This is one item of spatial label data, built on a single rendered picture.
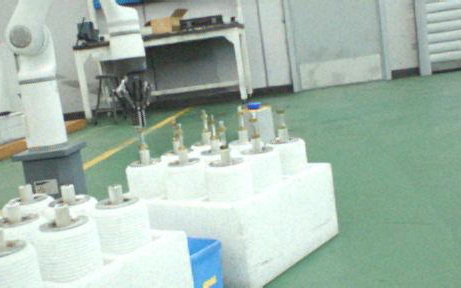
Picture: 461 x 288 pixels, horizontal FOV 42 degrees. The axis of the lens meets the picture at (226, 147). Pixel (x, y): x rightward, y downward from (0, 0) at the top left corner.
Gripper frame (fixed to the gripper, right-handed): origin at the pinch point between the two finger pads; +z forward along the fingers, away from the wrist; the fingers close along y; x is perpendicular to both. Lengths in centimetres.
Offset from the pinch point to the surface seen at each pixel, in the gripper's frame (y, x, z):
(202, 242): -15.3, -20.4, 24.3
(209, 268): -20.4, -23.9, 27.7
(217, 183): -9.8, -22.8, 13.6
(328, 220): 19, -36, 31
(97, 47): 367, 274, -35
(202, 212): -12.1, -19.7, 19.0
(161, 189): -1.9, -4.4, 16.4
